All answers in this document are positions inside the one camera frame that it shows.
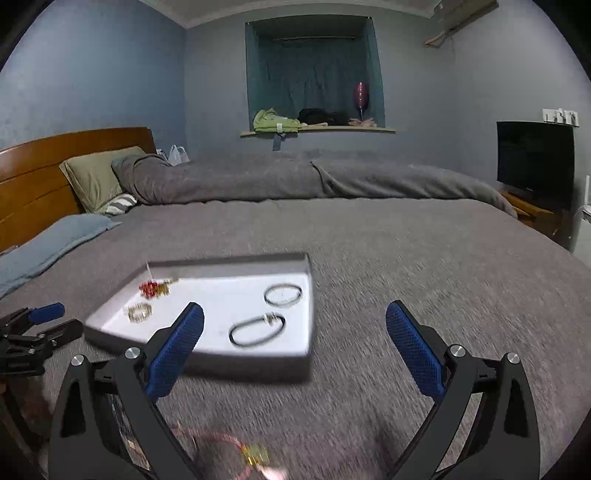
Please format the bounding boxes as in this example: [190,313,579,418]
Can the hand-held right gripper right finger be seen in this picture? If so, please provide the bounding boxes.
[386,300,542,480]

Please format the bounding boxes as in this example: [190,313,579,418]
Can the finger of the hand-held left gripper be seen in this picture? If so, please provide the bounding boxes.
[9,318,85,355]
[0,302,66,334]

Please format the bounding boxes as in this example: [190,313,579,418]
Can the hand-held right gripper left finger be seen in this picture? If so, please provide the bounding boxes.
[48,302,206,480]

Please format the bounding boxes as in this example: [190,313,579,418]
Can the white shallow box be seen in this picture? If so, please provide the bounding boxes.
[85,252,315,384]

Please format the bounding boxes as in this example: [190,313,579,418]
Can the pink string bracelet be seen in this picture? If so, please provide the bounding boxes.
[175,427,287,480]

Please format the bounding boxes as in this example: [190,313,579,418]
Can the blue folded blanket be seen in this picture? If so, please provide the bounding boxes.
[0,214,123,299]

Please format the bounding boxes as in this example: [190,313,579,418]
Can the grey bed sheet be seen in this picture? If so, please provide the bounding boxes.
[0,196,591,480]

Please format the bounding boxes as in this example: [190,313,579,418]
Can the silver bangle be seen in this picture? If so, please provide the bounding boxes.
[263,284,303,307]

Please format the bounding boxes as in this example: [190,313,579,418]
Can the wooden headboard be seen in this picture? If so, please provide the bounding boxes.
[0,127,157,253]

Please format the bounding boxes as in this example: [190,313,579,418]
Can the striped pillow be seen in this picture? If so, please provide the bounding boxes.
[102,193,139,217]

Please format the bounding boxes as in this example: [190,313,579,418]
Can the olive green pillow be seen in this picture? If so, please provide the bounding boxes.
[59,146,148,214]

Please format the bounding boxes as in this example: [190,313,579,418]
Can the wooden television stand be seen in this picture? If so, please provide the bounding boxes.
[500,188,573,252]

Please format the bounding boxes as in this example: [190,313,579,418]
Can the white plastic bag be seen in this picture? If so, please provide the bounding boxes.
[157,145,190,166]

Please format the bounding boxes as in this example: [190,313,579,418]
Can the grey duvet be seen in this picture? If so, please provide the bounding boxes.
[111,150,519,219]

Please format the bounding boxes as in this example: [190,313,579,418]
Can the white appliance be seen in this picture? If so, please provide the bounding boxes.
[571,174,591,256]

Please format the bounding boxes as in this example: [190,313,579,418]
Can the black television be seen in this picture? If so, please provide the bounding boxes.
[496,120,576,209]

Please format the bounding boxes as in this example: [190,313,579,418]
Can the wooden window sill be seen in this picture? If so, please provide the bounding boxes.
[239,126,397,138]

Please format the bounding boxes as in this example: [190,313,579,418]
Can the green garment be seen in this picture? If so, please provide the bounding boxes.
[252,108,302,152]

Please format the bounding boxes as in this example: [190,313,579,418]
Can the black garment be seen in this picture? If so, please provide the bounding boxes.
[297,107,350,127]

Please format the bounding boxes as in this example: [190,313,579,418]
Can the pink balloon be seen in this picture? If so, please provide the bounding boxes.
[353,82,370,119]

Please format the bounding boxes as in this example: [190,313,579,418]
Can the teal window curtain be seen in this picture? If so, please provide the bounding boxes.
[246,17,385,131]

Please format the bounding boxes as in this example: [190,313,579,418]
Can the red beaded bracelet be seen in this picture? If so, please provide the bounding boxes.
[139,277,180,300]

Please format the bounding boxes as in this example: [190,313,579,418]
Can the black bracelet with gold bead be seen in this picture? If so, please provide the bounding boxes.
[228,312,286,349]

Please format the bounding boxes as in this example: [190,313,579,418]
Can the white wall sockets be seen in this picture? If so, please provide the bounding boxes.
[543,108,580,126]

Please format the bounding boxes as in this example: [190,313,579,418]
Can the wall air conditioner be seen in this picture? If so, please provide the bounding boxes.
[424,0,500,48]

